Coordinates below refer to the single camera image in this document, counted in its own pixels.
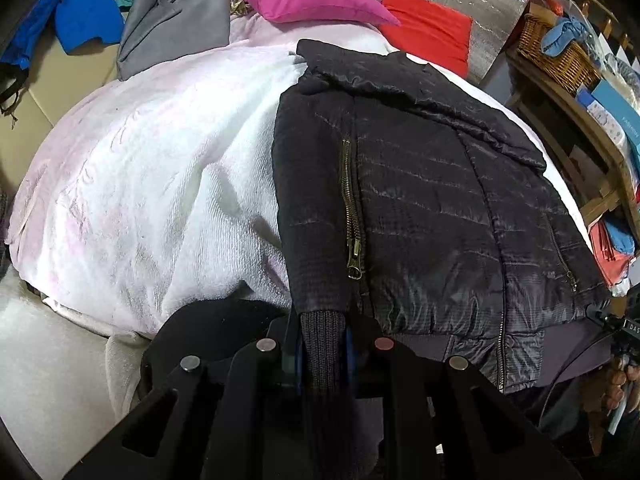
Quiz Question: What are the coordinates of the black quilted puffer jacket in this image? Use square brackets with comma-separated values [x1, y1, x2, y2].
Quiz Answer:
[272, 39, 610, 393]

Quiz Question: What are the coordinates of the right hand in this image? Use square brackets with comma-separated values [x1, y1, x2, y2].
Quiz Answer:
[582, 358, 639, 456]

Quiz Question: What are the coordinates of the wooden shelf unit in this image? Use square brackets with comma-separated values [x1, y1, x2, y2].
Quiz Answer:
[506, 49, 639, 236]

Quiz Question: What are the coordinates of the white pink bed blanket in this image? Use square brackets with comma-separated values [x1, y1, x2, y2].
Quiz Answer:
[4, 12, 597, 340]

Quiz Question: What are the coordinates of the blue white cardboard box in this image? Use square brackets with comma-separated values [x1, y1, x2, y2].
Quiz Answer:
[576, 79, 640, 155]

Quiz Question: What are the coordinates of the wicker basket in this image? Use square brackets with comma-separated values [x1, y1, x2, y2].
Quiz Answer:
[518, 13, 601, 96]

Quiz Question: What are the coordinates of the light blue cloth in basket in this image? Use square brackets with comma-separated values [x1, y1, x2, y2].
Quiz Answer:
[540, 18, 589, 58]

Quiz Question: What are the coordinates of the wooden stair railing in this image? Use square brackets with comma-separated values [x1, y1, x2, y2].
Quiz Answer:
[541, 0, 640, 66]

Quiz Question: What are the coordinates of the red cushion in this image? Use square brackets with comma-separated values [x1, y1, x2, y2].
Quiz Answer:
[378, 0, 473, 78]

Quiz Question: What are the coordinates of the beige sofa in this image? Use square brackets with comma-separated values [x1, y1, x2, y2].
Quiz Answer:
[1, 32, 118, 196]

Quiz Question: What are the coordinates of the grey coat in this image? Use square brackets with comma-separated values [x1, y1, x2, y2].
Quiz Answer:
[116, 0, 230, 80]

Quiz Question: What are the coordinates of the blue jacket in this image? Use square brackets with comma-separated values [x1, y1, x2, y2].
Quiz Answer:
[1, 0, 125, 70]

